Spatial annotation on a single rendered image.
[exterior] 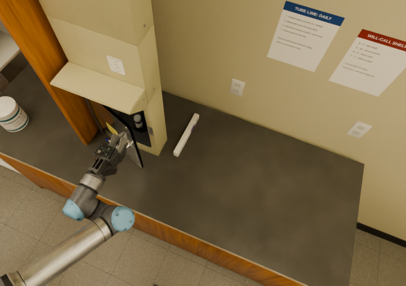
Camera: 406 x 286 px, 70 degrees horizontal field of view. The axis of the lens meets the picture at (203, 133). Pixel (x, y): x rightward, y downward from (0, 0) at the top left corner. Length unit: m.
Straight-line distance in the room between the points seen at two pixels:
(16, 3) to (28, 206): 1.91
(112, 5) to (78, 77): 0.38
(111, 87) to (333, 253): 1.21
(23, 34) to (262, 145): 1.18
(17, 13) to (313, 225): 1.45
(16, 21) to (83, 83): 0.26
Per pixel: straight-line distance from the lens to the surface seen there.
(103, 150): 1.11
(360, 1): 1.14
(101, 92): 1.09
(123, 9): 0.85
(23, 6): 1.10
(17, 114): 1.77
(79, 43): 1.09
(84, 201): 1.08
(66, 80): 1.16
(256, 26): 1.25
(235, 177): 1.52
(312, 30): 1.21
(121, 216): 0.97
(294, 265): 1.49
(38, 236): 2.63
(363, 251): 2.73
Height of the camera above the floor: 2.34
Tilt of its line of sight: 60 degrees down
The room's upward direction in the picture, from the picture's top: 6 degrees clockwise
